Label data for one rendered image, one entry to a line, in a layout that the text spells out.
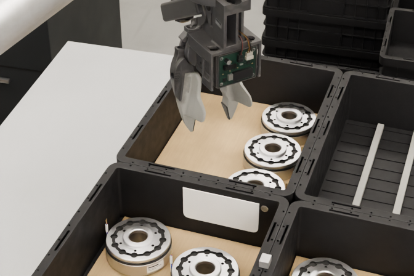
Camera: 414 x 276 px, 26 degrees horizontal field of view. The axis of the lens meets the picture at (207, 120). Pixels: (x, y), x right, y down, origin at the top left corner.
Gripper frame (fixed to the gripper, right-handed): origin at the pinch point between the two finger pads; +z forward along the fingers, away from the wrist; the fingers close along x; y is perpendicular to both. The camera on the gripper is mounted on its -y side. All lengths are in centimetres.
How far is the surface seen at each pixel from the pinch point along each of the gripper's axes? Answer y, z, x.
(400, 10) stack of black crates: -89, 54, 114
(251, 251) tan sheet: -2.1, 30.7, 9.1
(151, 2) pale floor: -234, 113, 103
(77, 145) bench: -59, 44, 2
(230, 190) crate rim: -6.5, 20.7, 7.7
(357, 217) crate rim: 8.4, 20.7, 20.9
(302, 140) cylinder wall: -21.8, 29.4, 32.0
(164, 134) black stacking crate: -34.3, 28.3, 10.2
